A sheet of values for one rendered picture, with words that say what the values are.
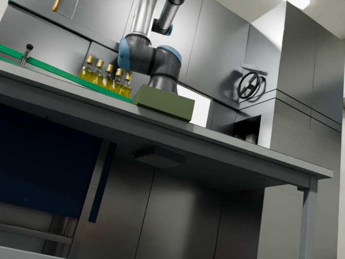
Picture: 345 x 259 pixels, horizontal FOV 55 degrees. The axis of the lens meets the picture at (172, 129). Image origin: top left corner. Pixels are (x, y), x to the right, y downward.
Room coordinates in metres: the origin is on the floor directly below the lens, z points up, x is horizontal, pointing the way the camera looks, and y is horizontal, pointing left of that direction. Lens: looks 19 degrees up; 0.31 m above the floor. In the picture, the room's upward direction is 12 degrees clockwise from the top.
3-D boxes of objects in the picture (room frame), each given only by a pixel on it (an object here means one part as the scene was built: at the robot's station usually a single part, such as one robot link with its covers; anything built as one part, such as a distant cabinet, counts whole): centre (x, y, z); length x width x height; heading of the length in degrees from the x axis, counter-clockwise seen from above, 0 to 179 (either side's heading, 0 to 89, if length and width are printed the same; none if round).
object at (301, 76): (2.24, -0.84, 1.69); 0.70 x 0.37 x 0.89; 117
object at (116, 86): (1.68, 0.36, 0.99); 0.06 x 0.06 x 0.21; 27
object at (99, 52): (1.92, 0.18, 1.15); 0.90 x 0.03 x 0.34; 117
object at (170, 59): (1.22, 0.09, 1.00); 0.13 x 0.12 x 0.14; 101
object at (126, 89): (1.70, 0.31, 0.99); 0.06 x 0.06 x 0.21; 27
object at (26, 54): (1.31, 0.70, 0.94); 0.07 x 0.04 x 0.13; 27
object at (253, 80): (2.12, -0.48, 1.49); 0.21 x 0.05 x 0.21; 27
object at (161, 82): (1.23, 0.08, 0.88); 0.15 x 0.15 x 0.10
